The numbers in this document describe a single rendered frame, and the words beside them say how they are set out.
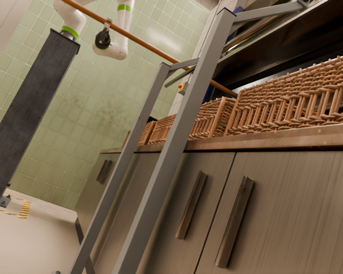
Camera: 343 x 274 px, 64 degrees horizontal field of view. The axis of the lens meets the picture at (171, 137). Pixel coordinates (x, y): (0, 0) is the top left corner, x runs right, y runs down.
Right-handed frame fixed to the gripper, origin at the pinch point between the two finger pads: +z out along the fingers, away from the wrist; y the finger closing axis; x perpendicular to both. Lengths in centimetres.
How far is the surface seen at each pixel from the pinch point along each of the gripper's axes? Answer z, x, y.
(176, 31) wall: -123, -58, -94
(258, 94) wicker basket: 102, -42, 47
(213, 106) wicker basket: 82, -41, 47
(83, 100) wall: -121, -2, 22
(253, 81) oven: 1, -98, -16
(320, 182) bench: 127, -38, 67
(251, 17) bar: 88, -40, 19
